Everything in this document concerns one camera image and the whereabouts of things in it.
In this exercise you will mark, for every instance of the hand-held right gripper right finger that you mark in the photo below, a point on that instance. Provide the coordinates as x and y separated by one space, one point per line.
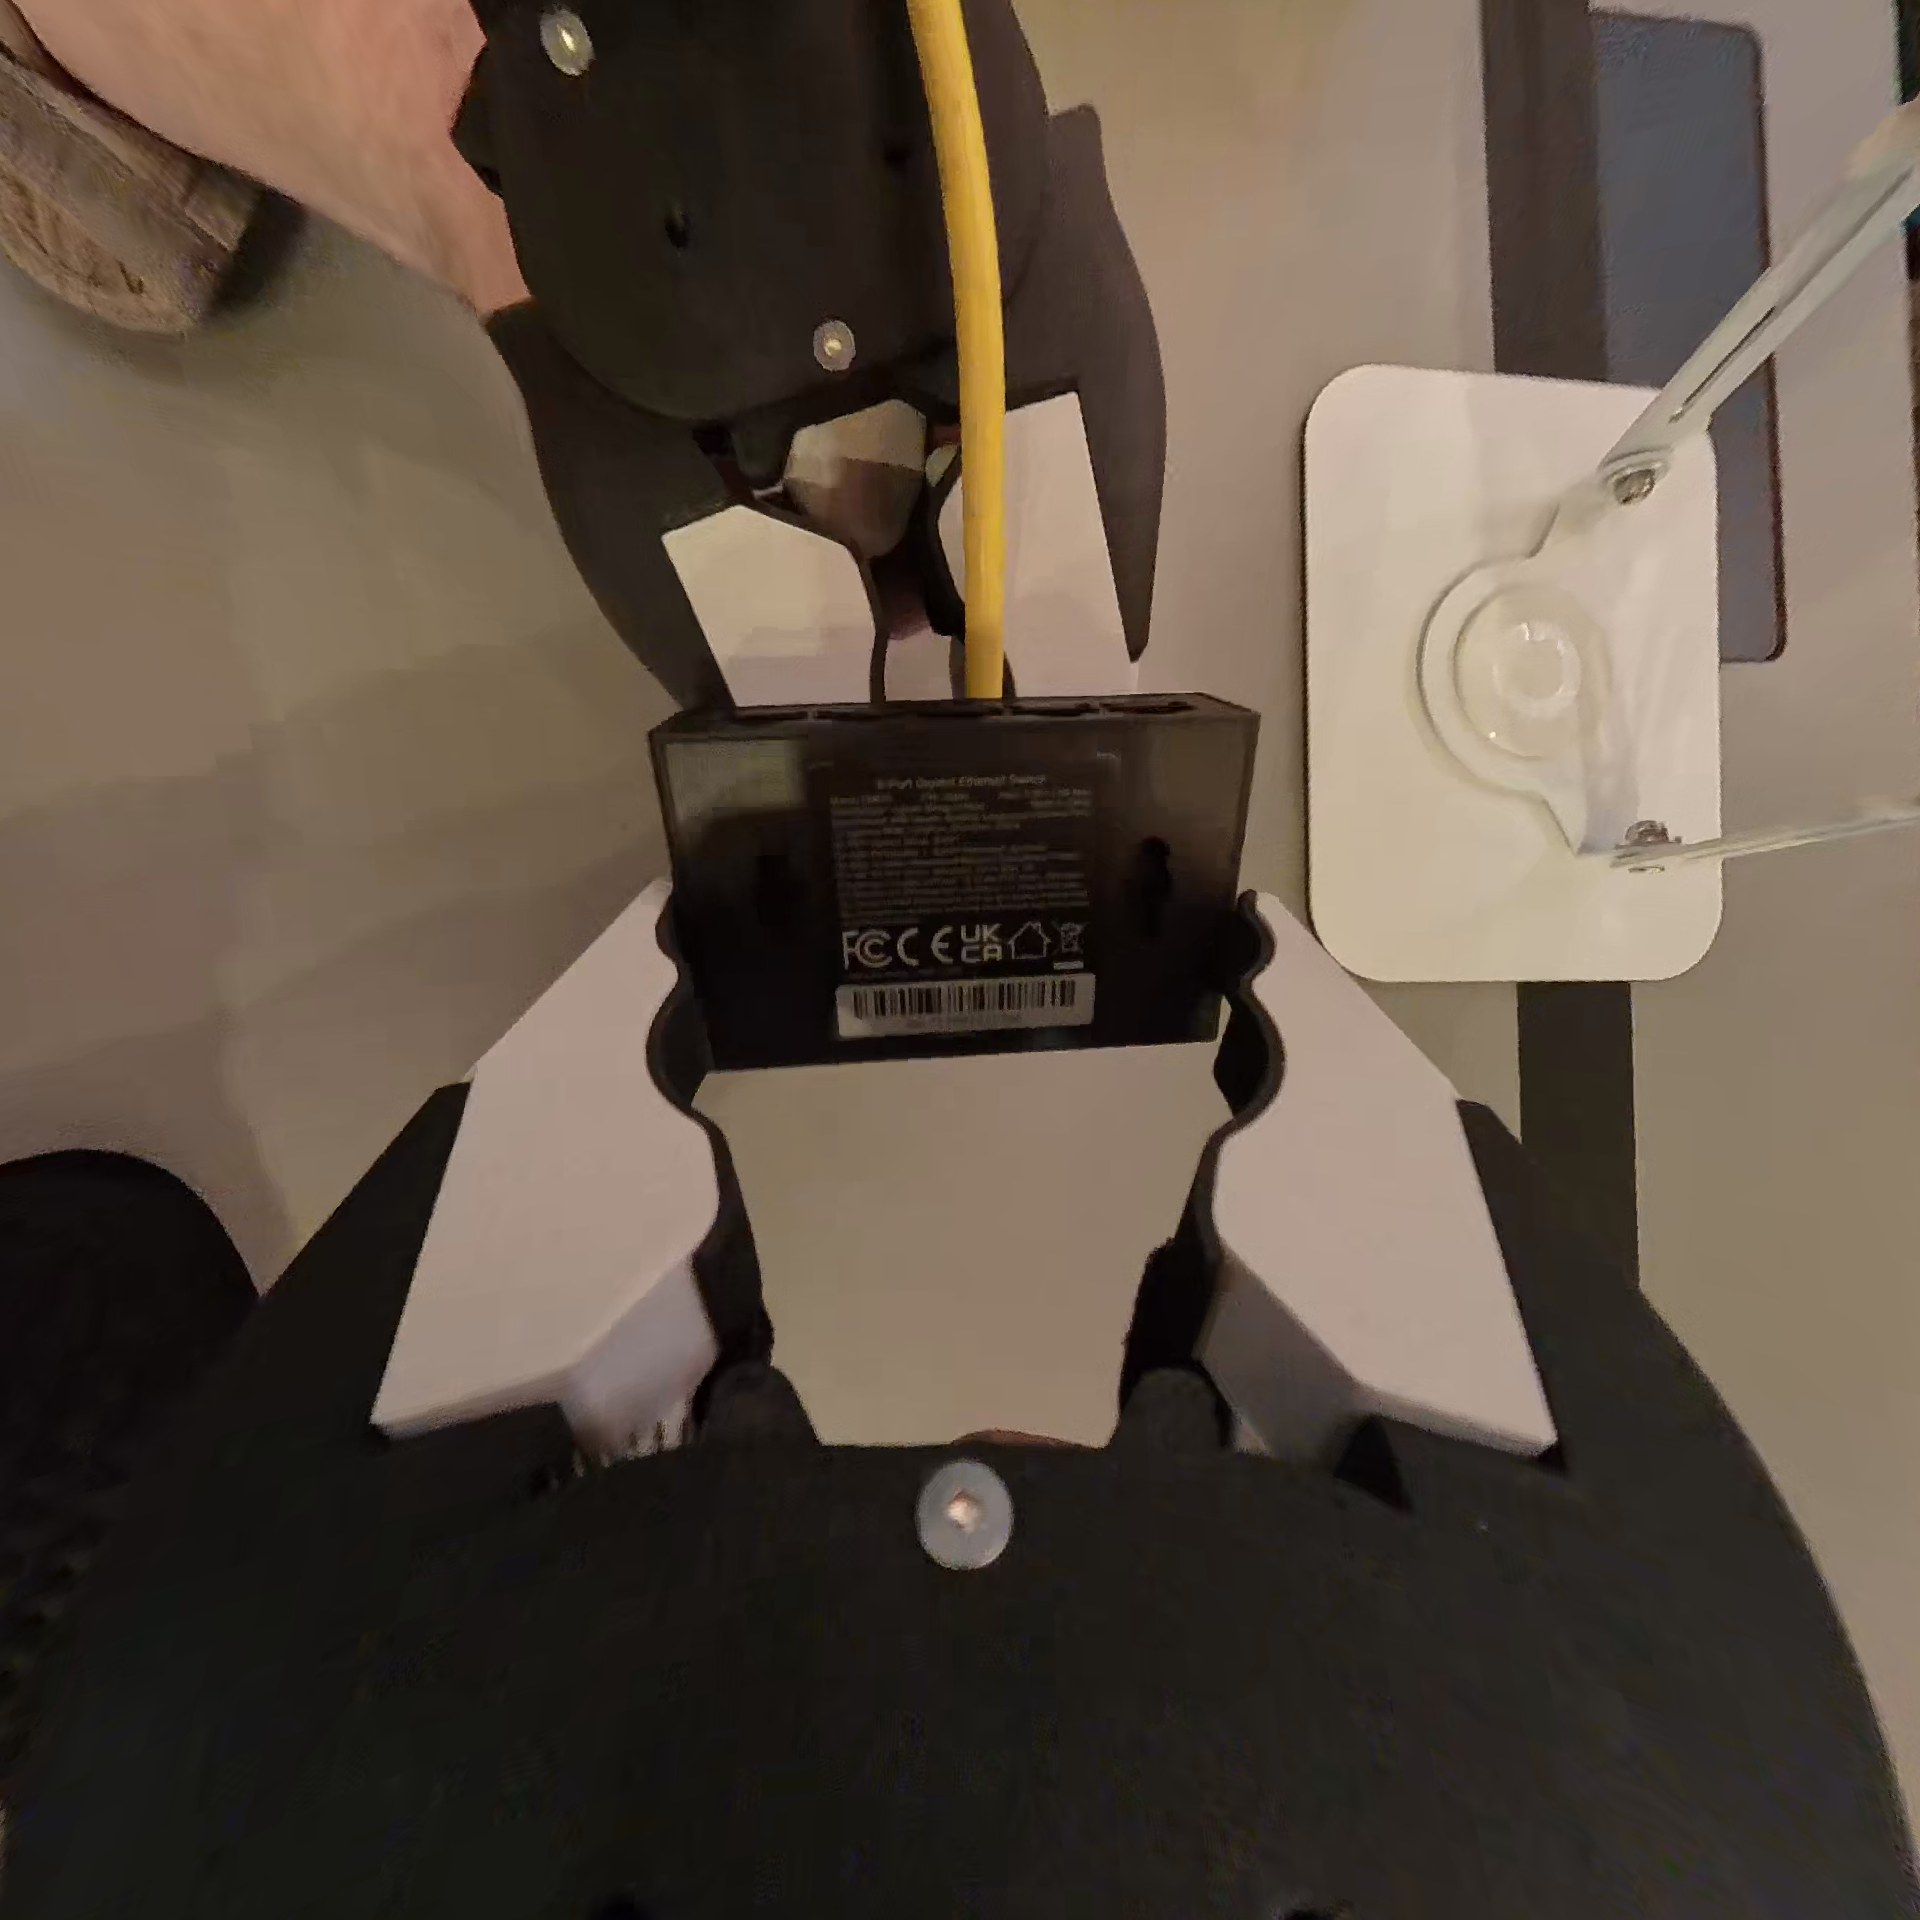
1365 1228

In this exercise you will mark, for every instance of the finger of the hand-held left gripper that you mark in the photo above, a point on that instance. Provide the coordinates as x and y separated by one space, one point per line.
781 615
1063 554

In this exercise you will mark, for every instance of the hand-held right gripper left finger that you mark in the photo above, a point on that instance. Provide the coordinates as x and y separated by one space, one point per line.
555 1200

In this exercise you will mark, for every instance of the black ethernet switch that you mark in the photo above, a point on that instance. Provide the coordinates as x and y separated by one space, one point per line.
962 870

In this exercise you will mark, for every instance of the person's left hand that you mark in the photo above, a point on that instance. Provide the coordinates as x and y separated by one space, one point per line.
329 103

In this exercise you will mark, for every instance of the white document stand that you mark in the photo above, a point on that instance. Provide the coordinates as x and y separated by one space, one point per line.
1381 840

